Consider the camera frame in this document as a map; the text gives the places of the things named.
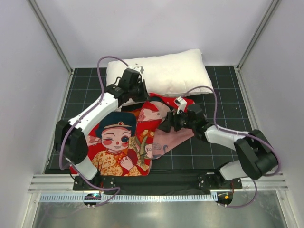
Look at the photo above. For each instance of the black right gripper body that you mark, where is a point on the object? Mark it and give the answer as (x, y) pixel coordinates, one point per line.
(172, 121)

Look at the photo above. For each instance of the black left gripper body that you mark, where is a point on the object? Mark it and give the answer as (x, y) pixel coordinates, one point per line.
(143, 90)

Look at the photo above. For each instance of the white pillow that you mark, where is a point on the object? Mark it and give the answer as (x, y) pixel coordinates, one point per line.
(173, 75)

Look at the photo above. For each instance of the red cartoon print pillowcase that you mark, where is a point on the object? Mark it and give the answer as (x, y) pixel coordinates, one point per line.
(126, 143)

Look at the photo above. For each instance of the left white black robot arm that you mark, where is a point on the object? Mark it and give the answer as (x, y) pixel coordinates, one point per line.
(70, 136)

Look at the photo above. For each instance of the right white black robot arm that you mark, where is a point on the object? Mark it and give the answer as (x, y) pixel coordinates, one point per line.
(256, 157)

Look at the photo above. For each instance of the black grid cutting mat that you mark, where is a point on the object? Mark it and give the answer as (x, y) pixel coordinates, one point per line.
(193, 153)

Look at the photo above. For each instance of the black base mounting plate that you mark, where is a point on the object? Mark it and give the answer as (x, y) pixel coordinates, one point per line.
(167, 183)

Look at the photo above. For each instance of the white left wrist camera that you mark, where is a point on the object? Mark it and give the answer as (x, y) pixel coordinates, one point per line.
(139, 69)

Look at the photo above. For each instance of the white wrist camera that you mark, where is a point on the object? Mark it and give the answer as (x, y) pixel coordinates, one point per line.
(139, 69)
(181, 104)

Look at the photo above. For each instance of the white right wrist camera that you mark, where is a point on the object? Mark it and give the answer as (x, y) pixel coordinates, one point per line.
(181, 104)

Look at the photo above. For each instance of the left aluminium frame post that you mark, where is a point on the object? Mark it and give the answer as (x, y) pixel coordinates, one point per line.
(50, 35)

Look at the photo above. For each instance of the aluminium frame post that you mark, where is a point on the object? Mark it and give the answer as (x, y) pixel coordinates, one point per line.
(50, 35)
(271, 9)

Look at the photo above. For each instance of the right aluminium frame post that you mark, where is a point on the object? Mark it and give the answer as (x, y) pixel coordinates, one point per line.
(271, 9)

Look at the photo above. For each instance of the aluminium front rail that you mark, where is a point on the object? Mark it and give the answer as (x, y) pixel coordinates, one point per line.
(49, 183)

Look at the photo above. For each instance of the white slotted cable duct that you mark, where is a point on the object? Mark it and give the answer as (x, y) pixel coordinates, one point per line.
(92, 197)

